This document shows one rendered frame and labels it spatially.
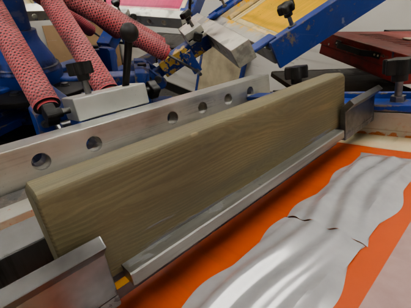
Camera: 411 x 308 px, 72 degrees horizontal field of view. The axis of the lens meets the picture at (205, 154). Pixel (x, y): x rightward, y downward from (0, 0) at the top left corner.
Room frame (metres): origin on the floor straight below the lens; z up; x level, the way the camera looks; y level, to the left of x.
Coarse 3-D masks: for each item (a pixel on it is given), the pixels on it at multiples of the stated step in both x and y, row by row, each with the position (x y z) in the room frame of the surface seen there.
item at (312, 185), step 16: (336, 144) 0.36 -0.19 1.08; (352, 144) 0.35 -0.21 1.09; (320, 160) 0.31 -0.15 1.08; (336, 160) 0.30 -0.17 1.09; (352, 160) 0.30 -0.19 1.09; (304, 176) 0.27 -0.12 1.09; (320, 176) 0.27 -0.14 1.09; (272, 192) 0.24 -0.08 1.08; (288, 192) 0.24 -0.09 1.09; (304, 192) 0.23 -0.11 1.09; (272, 208) 0.21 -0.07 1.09; (288, 208) 0.21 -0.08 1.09; (384, 224) 0.17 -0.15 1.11; (400, 224) 0.17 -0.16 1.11; (384, 240) 0.15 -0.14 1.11; (400, 240) 0.15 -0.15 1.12; (400, 256) 0.13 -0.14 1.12
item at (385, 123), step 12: (384, 120) 0.37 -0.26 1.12; (396, 120) 0.36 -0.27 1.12; (408, 120) 0.36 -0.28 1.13; (360, 132) 0.39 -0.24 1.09; (372, 132) 0.38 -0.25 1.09; (384, 132) 0.37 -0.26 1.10; (396, 132) 0.36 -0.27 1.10; (408, 132) 0.35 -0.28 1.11; (12, 204) 0.23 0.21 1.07; (24, 204) 0.22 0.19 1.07; (0, 216) 0.20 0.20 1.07; (12, 216) 0.20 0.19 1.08; (24, 216) 0.20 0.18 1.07; (0, 228) 0.19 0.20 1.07
